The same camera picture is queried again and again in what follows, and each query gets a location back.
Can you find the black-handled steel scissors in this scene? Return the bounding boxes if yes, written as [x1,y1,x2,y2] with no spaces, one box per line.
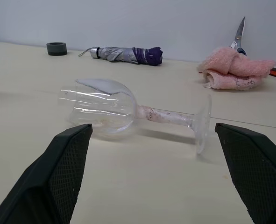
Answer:
[228,16,248,56]

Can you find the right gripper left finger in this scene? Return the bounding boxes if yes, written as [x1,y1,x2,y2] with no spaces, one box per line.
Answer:
[0,123,93,224]

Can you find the folded silver purple umbrella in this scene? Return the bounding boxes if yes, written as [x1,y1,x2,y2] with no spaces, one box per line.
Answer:
[78,46,163,67]

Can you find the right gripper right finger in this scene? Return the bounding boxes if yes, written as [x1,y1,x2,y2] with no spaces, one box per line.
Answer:
[215,123,276,224]

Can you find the clear wine glass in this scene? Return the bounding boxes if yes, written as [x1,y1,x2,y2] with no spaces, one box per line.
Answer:
[57,78,212,155]

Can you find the pink fluffy towel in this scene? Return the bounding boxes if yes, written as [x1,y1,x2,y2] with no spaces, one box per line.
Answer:
[197,46,276,90]

